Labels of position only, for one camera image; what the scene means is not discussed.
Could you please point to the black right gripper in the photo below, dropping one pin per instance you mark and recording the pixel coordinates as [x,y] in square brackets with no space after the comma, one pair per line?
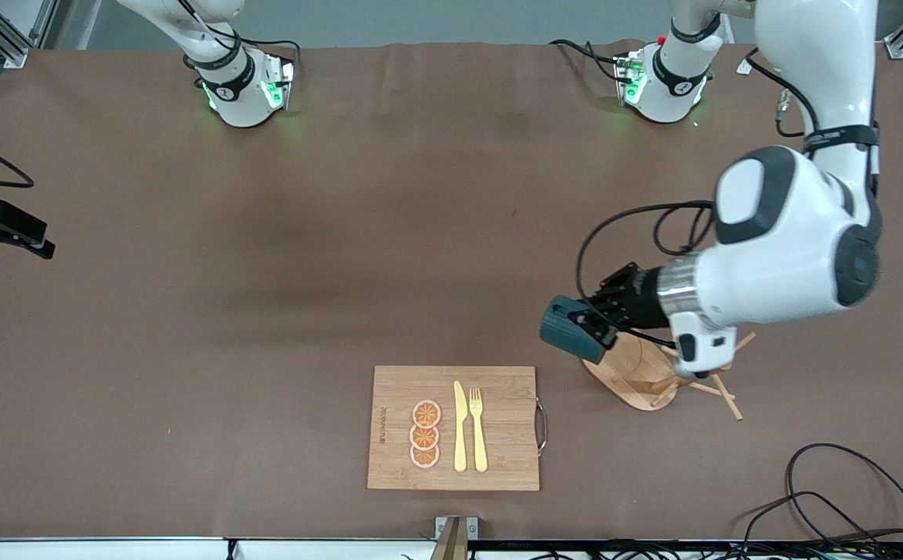
[1,220]

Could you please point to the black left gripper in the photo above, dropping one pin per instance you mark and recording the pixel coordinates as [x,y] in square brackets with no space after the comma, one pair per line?
[638,299]

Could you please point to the dark teal ribbed cup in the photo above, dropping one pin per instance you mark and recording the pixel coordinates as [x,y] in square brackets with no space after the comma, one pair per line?
[564,334]

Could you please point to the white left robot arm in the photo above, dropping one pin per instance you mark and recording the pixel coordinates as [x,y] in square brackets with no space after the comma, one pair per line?
[793,257]

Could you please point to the wooden mug rack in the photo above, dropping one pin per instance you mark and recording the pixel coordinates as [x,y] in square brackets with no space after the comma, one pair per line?
[638,381]

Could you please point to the yellow plastic fork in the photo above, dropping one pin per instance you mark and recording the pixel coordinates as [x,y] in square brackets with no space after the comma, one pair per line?
[479,435]

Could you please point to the yellow plastic knife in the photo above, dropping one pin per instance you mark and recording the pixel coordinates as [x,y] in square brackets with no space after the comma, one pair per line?
[460,435]

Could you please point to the orange slice toy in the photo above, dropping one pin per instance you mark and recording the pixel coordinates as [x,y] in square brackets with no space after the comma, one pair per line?
[425,414]

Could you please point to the metal table edge bracket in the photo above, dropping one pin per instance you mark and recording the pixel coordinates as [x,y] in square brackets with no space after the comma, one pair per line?
[455,537]

